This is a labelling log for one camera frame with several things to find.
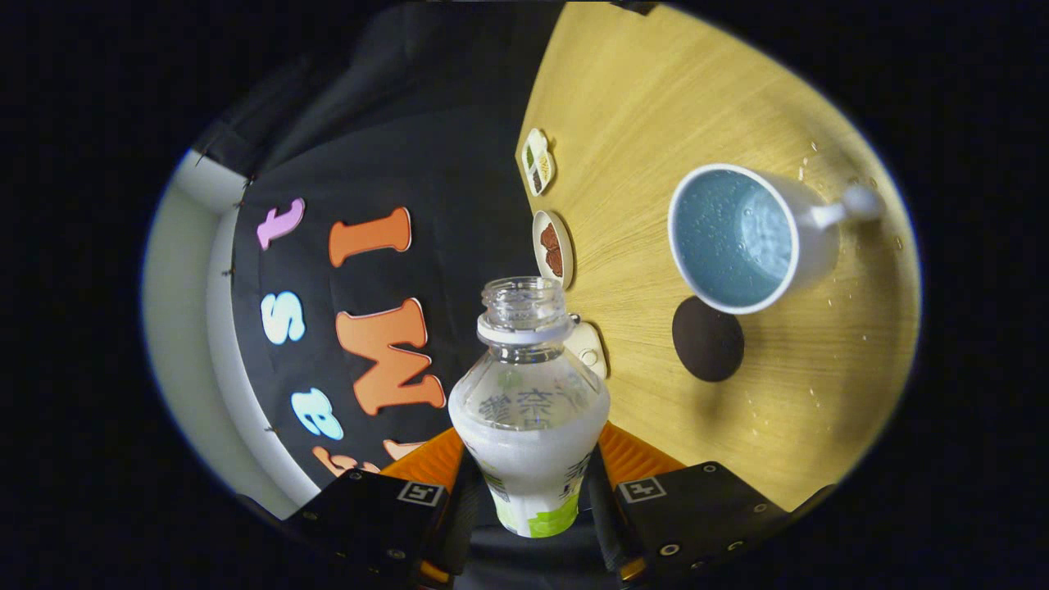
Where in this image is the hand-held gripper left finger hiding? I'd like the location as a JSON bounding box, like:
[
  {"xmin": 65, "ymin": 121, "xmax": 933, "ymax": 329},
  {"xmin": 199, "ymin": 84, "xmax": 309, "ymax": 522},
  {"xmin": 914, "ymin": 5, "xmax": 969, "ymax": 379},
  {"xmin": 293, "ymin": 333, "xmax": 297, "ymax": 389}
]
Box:
[{"xmin": 283, "ymin": 426, "xmax": 484, "ymax": 587}]

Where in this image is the white compartment dish with seeds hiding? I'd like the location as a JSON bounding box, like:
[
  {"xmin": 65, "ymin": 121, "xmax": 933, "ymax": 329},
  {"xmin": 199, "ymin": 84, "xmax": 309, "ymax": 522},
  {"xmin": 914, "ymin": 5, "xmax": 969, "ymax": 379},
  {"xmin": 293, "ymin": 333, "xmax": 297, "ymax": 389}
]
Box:
[{"xmin": 522, "ymin": 128, "xmax": 556, "ymax": 197}]

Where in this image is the black backdrop cloth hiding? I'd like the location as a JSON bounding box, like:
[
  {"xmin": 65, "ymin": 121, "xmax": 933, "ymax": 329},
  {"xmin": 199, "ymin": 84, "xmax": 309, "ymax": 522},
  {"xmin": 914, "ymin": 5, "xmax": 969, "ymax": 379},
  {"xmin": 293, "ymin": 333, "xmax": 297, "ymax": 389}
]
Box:
[{"xmin": 193, "ymin": 0, "xmax": 574, "ymax": 492}]

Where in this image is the small white plate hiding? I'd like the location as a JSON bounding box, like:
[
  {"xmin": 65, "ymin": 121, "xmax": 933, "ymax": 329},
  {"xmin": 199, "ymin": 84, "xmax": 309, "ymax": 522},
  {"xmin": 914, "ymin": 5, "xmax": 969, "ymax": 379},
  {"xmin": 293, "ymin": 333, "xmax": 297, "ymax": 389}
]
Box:
[{"xmin": 532, "ymin": 210, "xmax": 574, "ymax": 291}]

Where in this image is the row of black cloth clips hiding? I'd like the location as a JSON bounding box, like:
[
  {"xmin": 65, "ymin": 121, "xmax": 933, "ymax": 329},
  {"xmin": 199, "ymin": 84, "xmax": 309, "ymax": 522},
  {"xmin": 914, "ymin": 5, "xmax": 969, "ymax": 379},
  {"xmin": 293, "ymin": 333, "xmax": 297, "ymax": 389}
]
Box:
[{"xmin": 197, "ymin": 143, "xmax": 279, "ymax": 435}]

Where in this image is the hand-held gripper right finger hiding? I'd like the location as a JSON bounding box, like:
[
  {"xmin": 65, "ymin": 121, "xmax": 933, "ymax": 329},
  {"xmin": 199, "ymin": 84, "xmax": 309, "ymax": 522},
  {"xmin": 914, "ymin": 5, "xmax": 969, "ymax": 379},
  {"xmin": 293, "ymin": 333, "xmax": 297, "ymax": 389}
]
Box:
[{"xmin": 582, "ymin": 422, "xmax": 792, "ymax": 584}]

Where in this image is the clear juice bottle green label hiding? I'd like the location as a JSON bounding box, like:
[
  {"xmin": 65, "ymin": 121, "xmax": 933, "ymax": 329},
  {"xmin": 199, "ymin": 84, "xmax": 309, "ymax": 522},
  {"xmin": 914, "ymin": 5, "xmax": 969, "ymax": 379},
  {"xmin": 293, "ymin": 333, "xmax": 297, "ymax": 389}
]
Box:
[{"xmin": 447, "ymin": 277, "xmax": 611, "ymax": 540}]

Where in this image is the white toaster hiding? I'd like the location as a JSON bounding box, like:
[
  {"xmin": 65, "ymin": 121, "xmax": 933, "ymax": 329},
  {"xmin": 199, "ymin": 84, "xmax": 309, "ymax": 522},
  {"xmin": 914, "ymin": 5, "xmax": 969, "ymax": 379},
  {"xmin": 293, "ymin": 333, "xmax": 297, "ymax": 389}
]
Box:
[{"xmin": 565, "ymin": 320, "xmax": 609, "ymax": 380}]

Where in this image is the white cup blue inside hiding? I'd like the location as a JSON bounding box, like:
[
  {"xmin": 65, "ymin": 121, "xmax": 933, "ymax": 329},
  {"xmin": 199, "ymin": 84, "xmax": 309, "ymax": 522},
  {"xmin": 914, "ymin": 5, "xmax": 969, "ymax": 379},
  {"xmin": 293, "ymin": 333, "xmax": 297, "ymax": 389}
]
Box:
[{"xmin": 667, "ymin": 162, "xmax": 888, "ymax": 316}]

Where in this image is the round dark brown coaster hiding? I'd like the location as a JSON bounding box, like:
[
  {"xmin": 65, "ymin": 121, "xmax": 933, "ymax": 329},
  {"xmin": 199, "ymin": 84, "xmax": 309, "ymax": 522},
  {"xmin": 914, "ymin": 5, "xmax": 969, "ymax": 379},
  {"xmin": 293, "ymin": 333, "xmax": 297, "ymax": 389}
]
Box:
[{"xmin": 671, "ymin": 295, "xmax": 746, "ymax": 384}]

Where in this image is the brown pastry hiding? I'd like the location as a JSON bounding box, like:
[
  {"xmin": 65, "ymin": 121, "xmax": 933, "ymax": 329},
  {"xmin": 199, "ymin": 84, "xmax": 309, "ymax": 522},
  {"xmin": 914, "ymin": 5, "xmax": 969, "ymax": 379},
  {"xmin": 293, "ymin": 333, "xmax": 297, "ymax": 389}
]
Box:
[{"xmin": 540, "ymin": 223, "xmax": 565, "ymax": 278}]

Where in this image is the wooden table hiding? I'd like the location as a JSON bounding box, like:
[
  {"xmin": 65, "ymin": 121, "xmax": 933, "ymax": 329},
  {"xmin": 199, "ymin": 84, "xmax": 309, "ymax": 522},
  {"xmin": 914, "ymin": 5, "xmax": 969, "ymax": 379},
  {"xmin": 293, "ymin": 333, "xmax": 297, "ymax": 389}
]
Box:
[{"xmin": 515, "ymin": 2, "xmax": 920, "ymax": 513}]

